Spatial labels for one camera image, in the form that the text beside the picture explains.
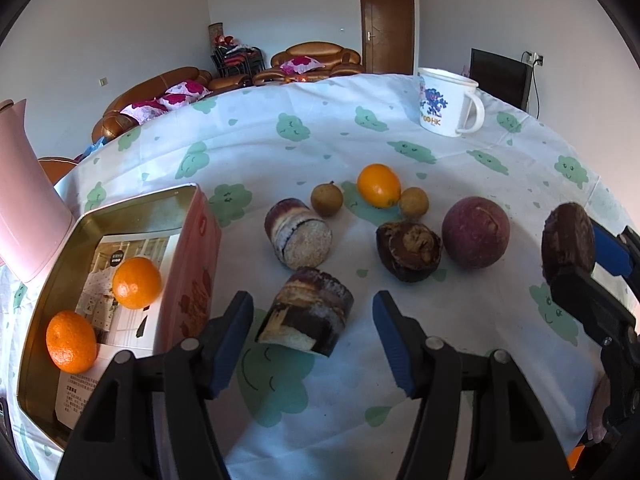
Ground pink electric kettle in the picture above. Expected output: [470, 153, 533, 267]
[0, 100, 75, 284]

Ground armchair pink cushion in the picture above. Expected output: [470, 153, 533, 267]
[280, 55, 326, 76]

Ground black television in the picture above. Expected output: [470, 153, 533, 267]
[470, 49, 533, 112]

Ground pink floral cushion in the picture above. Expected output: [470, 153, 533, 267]
[120, 80, 212, 125]

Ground white cloud pattern tablecloth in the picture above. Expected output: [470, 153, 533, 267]
[0, 72, 626, 480]

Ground brown chair back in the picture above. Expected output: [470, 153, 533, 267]
[38, 157, 77, 185]

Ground brown leather long sofa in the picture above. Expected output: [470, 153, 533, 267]
[90, 65, 252, 144]

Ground brown longan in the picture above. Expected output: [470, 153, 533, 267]
[398, 186, 430, 220]
[310, 182, 344, 218]

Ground brown wooden door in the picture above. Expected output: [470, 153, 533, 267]
[360, 0, 416, 75]

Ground brown leather armchair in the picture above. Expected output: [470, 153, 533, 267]
[253, 41, 364, 86]

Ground pink tin box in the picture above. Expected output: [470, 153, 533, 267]
[17, 183, 221, 450]

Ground right hand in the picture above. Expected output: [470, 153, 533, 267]
[587, 375, 611, 443]

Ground purple round fruit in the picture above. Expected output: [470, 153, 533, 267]
[442, 196, 511, 269]

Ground stacked dark chairs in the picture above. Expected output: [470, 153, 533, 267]
[208, 22, 265, 77]

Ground small mandarin orange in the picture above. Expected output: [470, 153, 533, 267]
[46, 310, 98, 374]

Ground large orange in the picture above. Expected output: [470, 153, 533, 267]
[112, 257, 163, 310]

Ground yellow orange kumquat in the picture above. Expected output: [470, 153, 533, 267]
[357, 164, 401, 209]

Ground white mug blue print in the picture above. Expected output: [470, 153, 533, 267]
[418, 67, 486, 138]

